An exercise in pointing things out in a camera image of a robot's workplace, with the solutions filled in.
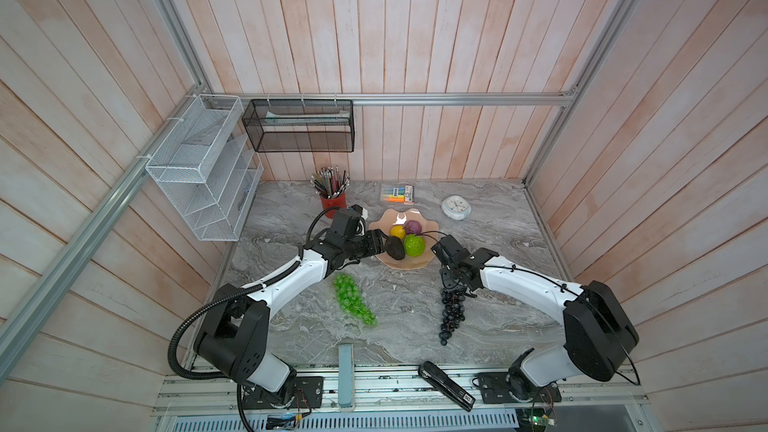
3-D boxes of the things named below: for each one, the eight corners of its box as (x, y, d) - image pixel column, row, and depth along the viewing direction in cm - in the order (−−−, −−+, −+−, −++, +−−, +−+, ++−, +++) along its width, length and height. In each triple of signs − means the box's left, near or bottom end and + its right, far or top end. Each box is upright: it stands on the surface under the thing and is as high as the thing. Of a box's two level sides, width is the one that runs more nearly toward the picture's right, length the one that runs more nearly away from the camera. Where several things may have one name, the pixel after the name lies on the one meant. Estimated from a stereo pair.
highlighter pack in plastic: (380, 204, 116) (380, 200, 114) (380, 188, 121) (380, 184, 119) (415, 204, 116) (415, 200, 114) (413, 188, 121) (414, 184, 119)
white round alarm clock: (444, 220, 111) (445, 214, 108) (440, 201, 117) (442, 195, 114) (470, 220, 111) (472, 215, 108) (465, 201, 117) (467, 195, 114)
